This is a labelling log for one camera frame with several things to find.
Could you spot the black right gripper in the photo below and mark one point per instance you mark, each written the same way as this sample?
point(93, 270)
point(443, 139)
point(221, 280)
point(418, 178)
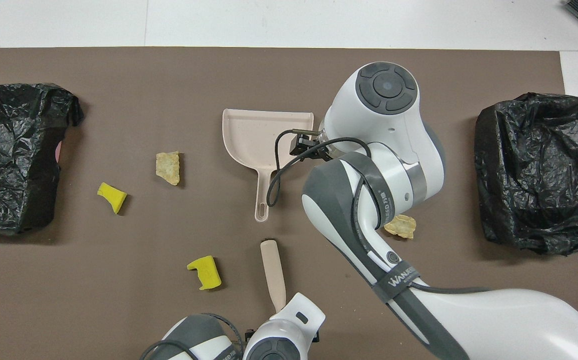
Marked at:
point(302, 146)

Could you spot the beige plastic dustpan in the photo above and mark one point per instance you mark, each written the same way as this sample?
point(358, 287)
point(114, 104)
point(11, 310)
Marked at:
point(254, 135)

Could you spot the beige hand brush black bristles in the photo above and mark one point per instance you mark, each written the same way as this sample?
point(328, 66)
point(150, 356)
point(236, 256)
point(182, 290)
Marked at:
point(274, 275)

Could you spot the pale layered bread chunk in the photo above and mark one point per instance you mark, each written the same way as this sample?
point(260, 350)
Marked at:
point(168, 167)

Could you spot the large notched yellow sponge piece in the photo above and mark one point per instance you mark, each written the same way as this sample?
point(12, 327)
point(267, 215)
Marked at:
point(205, 272)

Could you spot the small yellow sponge wedge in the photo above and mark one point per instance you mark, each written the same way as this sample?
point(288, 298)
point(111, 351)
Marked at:
point(111, 196)

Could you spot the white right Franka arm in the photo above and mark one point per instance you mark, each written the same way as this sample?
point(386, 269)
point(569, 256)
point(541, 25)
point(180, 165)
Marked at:
point(383, 115)

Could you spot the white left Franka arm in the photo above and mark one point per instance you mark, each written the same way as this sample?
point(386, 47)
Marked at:
point(288, 320)

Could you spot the black bag-lined open bin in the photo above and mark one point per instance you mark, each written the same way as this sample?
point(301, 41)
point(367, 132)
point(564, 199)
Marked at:
point(538, 170)

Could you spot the black bagged bin pink spot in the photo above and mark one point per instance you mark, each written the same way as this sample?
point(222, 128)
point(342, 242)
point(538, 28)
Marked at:
point(9, 150)

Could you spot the brown table mat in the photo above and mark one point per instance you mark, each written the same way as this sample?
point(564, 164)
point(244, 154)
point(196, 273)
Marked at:
point(119, 100)

